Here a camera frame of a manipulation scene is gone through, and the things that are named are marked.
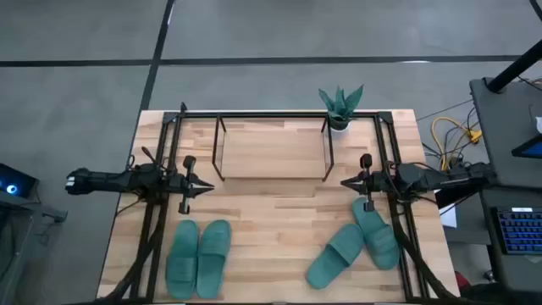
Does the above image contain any dark grey desk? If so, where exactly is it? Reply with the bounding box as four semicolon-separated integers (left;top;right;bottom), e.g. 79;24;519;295
468;76;542;297

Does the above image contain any blue-screen monitor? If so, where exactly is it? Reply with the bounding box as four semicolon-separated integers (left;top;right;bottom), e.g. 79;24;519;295
511;134;542;160

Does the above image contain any teal rubber slide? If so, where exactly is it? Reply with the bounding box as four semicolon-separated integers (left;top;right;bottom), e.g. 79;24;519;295
195;219;233;300
305;223;365;291
164;219;200;301
351;196;401;271

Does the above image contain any red object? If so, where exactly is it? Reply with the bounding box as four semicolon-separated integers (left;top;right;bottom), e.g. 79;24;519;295
455;270;471;291

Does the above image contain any black aluminium rig frame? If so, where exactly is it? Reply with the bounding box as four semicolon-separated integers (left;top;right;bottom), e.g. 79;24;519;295
95;101;462;305

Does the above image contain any black-framed wooden shelf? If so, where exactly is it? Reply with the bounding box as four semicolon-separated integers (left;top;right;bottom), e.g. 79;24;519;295
211;114;335;183

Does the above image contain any green plant in white pot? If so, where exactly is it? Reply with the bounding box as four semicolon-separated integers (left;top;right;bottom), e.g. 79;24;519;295
318;83;365;133

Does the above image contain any black computer with glowing light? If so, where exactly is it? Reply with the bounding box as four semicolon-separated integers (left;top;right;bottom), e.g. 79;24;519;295
0;163;39;200

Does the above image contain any yellow cable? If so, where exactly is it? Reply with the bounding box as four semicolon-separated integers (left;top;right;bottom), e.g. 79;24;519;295
430;116;483;170

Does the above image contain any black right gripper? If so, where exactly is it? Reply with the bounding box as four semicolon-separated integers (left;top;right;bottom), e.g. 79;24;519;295
340;152;390;213

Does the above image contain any white paper sheet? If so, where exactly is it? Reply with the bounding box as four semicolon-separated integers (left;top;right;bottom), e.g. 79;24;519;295
438;205;458;229

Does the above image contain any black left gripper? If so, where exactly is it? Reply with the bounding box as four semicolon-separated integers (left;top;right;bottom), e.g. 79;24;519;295
167;155;215;215

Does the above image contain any black pole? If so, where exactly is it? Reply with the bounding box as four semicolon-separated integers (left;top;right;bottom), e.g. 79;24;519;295
485;38;542;94

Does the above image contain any black backlit keyboard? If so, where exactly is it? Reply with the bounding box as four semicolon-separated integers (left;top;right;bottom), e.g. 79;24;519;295
495;206;542;255

